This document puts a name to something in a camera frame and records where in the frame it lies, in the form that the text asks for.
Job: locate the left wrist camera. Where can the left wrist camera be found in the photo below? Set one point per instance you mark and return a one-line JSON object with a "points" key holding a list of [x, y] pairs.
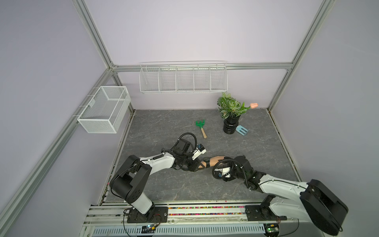
{"points": [[200, 149]]}

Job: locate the green artificial plant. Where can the green artificial plant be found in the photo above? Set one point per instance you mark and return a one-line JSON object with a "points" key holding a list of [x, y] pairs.
{"points": [[229, 107]]}

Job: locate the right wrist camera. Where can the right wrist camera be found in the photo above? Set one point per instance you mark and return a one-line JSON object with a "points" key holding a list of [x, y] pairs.
{"points": [[220, 173]]}

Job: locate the pink artificial tulip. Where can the pink artificial tulip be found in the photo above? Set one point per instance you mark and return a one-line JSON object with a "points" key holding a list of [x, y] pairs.
{"points": [[253, 105]]}

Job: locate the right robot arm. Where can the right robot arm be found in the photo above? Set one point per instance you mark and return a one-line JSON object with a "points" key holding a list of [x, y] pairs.
{"points": [[308, 201]]}

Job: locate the white wire wall shelf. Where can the white wire wall shelf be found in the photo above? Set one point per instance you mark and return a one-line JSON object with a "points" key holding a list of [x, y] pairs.
{"points": [[183, 77]]}

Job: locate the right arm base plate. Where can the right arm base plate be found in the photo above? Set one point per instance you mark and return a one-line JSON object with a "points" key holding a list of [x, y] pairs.
{"points": [[258, 213]]}

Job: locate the white vented cable duct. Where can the white vented cable duct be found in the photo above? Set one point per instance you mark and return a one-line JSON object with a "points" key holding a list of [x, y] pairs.
{"points": [[180, 230]]}

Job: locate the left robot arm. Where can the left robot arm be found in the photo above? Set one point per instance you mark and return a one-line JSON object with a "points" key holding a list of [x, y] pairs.
{"points": [[130, 180]]}

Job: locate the black stacked plant pot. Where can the black stacked plant pot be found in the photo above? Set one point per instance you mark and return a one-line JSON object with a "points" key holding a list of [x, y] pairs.
{"points": [[230, 125]]}

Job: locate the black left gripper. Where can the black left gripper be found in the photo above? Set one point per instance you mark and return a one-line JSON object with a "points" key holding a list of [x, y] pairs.
{"points": [[193, 167]]}

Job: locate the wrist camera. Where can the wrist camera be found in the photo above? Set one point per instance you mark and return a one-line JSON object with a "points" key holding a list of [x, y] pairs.
{"points": [[200, 149], [220, 173]]}

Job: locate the black wrist watch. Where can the black wrist watch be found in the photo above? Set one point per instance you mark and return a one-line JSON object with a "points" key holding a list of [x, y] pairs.
{"points": [[207, 163]]}

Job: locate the green rake wooden handle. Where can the green rake wooden handle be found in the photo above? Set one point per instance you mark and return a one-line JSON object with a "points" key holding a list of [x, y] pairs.
{"points": [[201, 124]]}

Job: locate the white wire side basket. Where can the white wire side basket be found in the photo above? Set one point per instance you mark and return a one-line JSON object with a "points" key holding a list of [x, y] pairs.
{"points": [[105, 110]]}

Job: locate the light blue garden fork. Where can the light blue garden fork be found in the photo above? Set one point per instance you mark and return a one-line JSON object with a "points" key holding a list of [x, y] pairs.
{"points": [[242, 130]]}

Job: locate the mannequin hand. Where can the mannequin hand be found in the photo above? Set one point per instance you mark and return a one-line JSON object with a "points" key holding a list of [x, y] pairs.
{"points": [[213, 161]]}

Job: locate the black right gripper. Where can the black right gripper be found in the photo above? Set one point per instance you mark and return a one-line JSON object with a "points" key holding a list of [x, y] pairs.
{"points": [[229, 161]]}

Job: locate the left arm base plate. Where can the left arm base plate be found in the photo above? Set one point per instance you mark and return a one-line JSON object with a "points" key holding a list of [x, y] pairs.
{"points": [[155, 215]]}

